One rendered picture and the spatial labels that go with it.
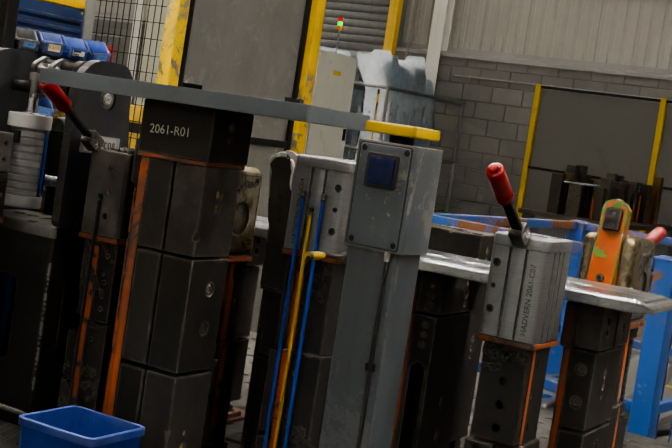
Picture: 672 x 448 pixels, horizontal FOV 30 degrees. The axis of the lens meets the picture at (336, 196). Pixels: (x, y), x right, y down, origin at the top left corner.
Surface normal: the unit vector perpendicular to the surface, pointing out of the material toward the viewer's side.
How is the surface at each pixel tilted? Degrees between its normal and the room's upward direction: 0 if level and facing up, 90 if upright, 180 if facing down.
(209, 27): 91
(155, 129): 90
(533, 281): 90
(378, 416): 90
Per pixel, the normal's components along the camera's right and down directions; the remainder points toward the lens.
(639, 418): -0.56, -0.04
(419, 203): 0.87, 0.15
